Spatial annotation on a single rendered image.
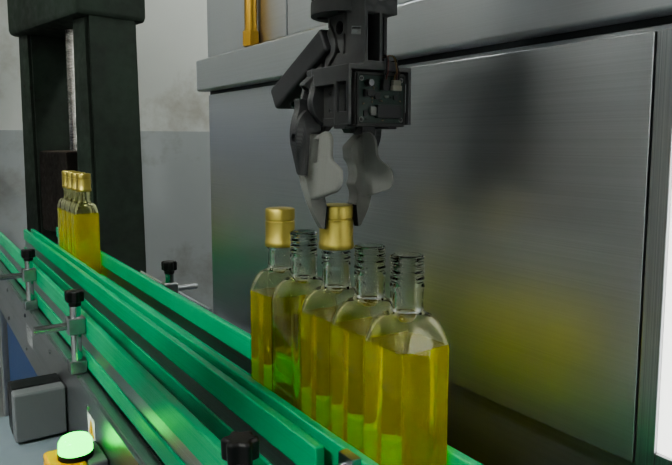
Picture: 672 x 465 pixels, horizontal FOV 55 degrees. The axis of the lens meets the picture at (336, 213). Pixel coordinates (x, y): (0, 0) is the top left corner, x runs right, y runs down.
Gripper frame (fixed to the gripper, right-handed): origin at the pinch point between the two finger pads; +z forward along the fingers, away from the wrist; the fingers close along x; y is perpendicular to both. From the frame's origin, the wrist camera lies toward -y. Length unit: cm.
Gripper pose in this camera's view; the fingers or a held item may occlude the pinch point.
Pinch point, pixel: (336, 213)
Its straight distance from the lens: 65.0
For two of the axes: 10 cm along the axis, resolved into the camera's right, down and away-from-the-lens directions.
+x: 8.3, -0.6, 5.5
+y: 5.6, 0.9, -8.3
